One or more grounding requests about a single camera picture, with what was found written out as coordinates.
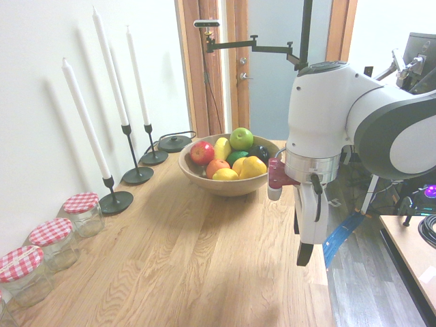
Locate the orange fruit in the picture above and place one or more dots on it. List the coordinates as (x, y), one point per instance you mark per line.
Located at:
(217, 167)

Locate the red apple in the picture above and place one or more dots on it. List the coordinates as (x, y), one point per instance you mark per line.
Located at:
(201, 153)

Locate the grey exterior depth camera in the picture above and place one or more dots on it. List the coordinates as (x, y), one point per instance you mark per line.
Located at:
(207, 24)

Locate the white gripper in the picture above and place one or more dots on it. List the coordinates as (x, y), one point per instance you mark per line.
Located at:
(311, 214)

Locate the black candle holder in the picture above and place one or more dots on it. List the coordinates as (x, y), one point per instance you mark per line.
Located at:
(154, 156)
(115, 201)
(137, 173)

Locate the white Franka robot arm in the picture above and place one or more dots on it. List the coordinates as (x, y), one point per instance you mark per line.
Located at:
(320, 112)

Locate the dark purple plum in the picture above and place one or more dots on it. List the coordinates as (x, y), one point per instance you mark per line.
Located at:
(259, 152)

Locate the medium white candle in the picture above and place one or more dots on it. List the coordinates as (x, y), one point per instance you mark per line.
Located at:
(86, 119)

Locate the wooden side table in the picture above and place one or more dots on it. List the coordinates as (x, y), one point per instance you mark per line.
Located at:
(413, 259)

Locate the glass jar checkered red lid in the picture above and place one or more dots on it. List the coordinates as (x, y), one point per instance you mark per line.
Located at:
(56, 243)
(85, 216)
(24, 276)

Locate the yellow banana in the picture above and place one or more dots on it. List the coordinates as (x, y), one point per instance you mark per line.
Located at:
(222, 148)

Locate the tallest white candle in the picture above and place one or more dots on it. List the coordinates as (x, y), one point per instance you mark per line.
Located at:
(109, 68)

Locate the wooden fruit bowl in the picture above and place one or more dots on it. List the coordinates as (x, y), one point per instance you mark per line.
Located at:
(225, 185)

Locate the shortest white candle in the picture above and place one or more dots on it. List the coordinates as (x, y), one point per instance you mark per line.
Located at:
(137, 76)

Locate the yellow pear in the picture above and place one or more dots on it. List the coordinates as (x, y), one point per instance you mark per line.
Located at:
(252, 167)

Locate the black computer monitor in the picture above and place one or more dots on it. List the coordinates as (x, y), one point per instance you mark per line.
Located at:
(418, 56)

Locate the black vertical stand pole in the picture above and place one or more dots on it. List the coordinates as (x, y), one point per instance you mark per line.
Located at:
(306, 32)

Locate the green lime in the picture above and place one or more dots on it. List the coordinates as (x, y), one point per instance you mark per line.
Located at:
(235, 157)

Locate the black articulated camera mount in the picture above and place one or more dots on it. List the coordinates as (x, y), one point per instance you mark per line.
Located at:
(253, 47)

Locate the green apple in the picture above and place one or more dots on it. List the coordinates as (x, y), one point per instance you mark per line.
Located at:
(241, 138)

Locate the wrist camera on maroon mount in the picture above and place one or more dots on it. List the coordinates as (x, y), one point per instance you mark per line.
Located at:
(276, 175)

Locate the purple lit computer device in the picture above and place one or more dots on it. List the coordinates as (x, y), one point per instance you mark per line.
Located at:
(427, 194)

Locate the frosted glass door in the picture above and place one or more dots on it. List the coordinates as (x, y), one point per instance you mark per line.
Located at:
(269, 85)

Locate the yellow lemon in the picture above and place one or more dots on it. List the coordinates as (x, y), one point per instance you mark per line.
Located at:
(225, 174)

